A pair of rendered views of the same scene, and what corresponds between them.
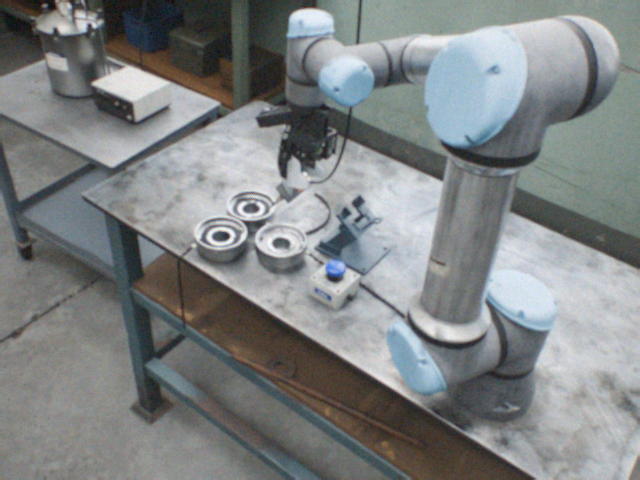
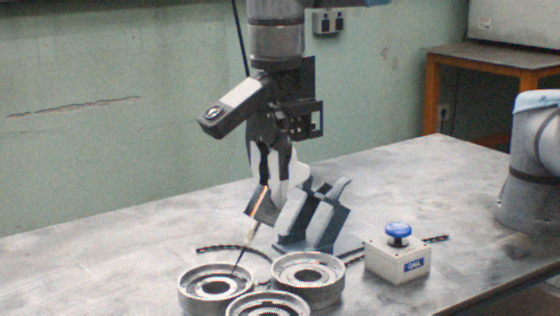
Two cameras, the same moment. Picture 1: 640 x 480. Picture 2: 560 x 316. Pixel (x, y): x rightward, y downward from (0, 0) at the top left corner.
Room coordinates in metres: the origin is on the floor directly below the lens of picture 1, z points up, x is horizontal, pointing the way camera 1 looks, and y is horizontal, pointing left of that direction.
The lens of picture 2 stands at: (0.72, 0.85, 1.28)
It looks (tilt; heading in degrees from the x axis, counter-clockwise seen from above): 19 degrees down; 293
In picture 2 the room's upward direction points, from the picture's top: 1 degrees counter-clockwise
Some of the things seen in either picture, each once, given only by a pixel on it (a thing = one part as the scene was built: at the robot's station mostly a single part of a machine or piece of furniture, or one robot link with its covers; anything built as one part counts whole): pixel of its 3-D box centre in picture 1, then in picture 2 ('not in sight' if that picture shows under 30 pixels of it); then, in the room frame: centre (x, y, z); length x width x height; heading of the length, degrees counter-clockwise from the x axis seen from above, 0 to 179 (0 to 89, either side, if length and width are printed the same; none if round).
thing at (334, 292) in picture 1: (336, 285); (400, 254); (0.91, -0.04, 0.82); 0.08 x 0.07 x 0.05; 56
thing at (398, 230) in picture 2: (334, 274); (397, 240); (0.91, -0.03, 0.85); 0.04 x 0.04 x 0.05
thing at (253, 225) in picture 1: (251, 211); (216, 292); (1.12, 0.15, 0.82); 0.10 x 0.10 x 0.04
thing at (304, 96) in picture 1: (308, 88); (275, 40); (1.07, 0.04, 1.15); 0.08 x 0.08 x 0.05
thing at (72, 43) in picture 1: (96, 49); not in sight; (1.81, 0.71, 0.83); 0.41 x 0.19 x 0.30; 60
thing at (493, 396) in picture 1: (495, 365); (542, 192); (0.73, -0.31, 0.85); 0.15 x 0.15 x 0.10
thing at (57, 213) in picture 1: (107, 186); not in sight; (1.79, 0.74, 0.34); 0.67 x 0.46 x 0.68; 60
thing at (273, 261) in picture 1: (281, 246); (307, 280); (1.01, 0.08, 0.82); 0.10 x 0.10 x 0.04
